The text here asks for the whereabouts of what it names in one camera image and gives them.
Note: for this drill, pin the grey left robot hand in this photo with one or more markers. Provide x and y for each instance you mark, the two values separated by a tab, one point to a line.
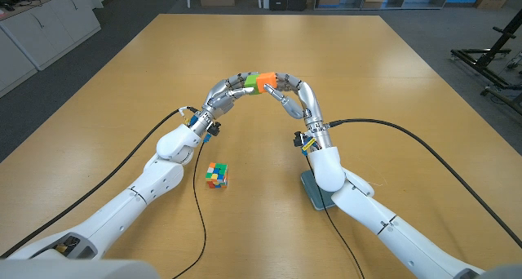
218	97

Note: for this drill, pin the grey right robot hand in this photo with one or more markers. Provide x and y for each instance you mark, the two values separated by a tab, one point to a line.
308	99

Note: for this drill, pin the green magnetic block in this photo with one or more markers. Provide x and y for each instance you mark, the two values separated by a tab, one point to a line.
250	82

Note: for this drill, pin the orange magnetic block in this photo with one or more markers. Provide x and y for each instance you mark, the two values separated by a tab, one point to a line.
267	81

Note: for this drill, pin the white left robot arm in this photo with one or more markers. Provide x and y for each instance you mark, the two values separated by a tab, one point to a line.
134	197

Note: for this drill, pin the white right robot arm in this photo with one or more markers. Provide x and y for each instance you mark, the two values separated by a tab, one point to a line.
367	205

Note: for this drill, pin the multicolour puzzle cube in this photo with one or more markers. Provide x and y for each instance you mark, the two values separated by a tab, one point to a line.
217	175

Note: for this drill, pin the teal rounded case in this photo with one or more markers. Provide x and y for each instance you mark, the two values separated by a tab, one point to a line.
312	189

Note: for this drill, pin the black hard case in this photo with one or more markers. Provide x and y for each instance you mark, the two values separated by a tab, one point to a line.
297	1
278	1

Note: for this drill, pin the black metal stand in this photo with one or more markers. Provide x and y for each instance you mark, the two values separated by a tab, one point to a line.
489	58

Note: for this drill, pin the white cabinet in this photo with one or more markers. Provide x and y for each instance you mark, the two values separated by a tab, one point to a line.
36	30

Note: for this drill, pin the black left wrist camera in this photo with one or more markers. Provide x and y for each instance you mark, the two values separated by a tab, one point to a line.
213	129

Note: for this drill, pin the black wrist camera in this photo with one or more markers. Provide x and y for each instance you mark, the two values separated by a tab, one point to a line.
213	129
299	138

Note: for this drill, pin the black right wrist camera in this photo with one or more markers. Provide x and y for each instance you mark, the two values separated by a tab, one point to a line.
299	138

